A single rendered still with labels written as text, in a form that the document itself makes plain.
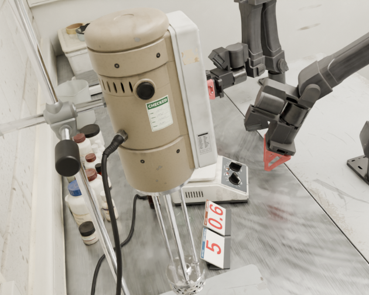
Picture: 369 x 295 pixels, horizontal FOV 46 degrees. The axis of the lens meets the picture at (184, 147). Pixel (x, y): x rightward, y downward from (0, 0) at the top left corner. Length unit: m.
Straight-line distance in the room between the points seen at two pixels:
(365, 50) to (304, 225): 0.42
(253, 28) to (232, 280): 0.81
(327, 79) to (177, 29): 0.55
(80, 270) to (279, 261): 0.46
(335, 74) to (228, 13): 1.63
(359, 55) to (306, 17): 1.82
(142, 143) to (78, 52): 1.53
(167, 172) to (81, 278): 0.55
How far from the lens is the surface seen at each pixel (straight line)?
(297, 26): 2.79
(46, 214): 1.11
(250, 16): 1.42
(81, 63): 2.08
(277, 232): 1.06
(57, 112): 0.55
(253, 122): 1.05
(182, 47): 0.51
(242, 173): 1.17
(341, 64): 1.00
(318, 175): 1.22
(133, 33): 0.49
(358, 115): 1.48
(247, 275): 0.96
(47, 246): 1.02
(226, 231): 1.06
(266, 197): 1.15
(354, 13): 2.98
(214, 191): 1.11
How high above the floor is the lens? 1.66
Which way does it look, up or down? 33 degrees down
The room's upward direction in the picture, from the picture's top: 11 degrees counter-clockwise
